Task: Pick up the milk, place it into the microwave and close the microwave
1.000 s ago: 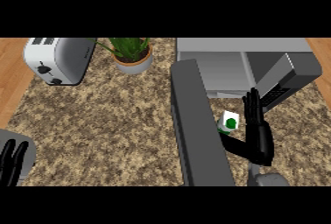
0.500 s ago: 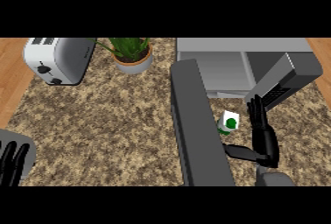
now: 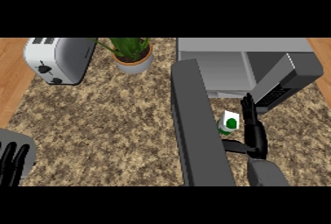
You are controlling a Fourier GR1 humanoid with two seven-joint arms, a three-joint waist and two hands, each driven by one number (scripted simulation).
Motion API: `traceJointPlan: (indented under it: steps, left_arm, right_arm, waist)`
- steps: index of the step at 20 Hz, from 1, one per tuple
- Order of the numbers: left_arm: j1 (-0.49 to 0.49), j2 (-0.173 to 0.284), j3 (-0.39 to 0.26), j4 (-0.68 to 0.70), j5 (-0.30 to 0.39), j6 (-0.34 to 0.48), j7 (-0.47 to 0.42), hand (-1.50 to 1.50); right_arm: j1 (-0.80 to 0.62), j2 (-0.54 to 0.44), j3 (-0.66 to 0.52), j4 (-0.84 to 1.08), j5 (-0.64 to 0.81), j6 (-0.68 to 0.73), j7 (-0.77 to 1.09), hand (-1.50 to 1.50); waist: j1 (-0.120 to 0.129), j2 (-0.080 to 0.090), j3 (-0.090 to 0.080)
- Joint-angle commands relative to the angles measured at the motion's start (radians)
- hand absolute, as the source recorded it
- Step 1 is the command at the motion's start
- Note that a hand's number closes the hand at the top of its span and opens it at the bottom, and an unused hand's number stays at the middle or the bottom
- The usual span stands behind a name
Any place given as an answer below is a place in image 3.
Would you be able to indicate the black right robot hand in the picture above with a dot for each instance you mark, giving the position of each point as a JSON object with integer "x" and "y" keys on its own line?
{"x": 255, "y": 131}

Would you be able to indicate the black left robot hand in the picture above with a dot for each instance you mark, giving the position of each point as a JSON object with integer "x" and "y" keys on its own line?
{"x": 11, "y": 164}

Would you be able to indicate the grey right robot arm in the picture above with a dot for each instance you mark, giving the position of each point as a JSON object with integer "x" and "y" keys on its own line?
{"x": 267, "y": 174}

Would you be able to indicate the white and green milk carton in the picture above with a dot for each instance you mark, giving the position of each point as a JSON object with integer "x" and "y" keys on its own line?
{"x": 228, "y": 122}

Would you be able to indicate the dark grey microwave door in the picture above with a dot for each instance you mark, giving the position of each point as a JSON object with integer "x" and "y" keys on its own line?
{"x": 199, "y": 128}

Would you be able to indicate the grey microwave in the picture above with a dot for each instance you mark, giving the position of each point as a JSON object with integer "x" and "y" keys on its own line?
{"x": 255, "y": 70}

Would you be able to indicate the white toaster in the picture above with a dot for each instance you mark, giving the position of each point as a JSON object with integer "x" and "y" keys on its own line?
{"x": 58, "y": 59}

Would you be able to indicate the green potted plant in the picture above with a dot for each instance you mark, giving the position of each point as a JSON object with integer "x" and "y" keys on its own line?
{"x": 132, "y": 54}

